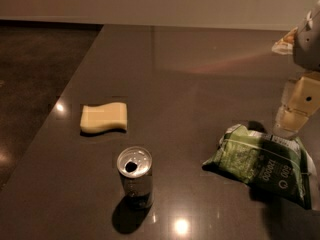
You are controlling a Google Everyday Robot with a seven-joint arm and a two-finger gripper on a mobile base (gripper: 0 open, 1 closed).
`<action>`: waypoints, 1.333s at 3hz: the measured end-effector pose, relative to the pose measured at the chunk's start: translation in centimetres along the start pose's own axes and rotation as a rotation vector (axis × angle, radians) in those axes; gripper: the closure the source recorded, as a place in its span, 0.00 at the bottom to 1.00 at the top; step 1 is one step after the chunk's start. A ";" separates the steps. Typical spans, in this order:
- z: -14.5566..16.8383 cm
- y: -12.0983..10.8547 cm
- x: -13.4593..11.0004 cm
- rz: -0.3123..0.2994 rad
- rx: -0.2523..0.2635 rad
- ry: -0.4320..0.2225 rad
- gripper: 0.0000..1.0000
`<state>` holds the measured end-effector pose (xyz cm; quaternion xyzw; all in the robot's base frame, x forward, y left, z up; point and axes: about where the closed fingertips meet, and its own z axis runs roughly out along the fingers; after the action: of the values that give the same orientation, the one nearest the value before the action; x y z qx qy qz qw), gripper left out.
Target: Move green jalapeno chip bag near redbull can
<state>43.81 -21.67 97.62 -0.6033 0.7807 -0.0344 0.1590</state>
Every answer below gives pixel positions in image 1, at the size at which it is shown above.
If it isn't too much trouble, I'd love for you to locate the silver redbull can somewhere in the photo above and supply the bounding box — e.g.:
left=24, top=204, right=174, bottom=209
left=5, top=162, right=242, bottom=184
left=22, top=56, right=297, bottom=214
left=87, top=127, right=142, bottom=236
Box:
left=116, top=146, right=153, bottom=209

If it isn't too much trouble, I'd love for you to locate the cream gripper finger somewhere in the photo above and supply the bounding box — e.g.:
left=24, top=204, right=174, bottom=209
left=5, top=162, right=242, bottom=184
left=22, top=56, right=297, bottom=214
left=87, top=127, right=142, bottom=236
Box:
left=271, top=27, right=298, bottom=55
left=273, top=71, right=320, bottom=139

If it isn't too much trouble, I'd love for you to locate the green jalapeno chip bag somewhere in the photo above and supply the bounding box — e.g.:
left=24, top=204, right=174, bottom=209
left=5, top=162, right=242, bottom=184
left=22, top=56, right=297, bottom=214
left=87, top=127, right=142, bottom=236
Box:
left=203, top=124, right=320, bottom=211

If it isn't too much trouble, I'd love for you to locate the yellow sponge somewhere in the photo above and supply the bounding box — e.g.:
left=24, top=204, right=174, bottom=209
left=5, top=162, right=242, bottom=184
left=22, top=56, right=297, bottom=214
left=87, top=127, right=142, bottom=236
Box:
left=80, top=102, right=128, bottom=134

